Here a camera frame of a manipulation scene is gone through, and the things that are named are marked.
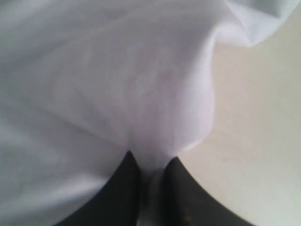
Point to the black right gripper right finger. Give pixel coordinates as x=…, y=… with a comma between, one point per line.
x=186, y=203

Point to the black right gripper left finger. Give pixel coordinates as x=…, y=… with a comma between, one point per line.
x=116, y=204

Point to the white t-shirt red logo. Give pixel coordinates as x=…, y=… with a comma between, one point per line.
x=82, y=82

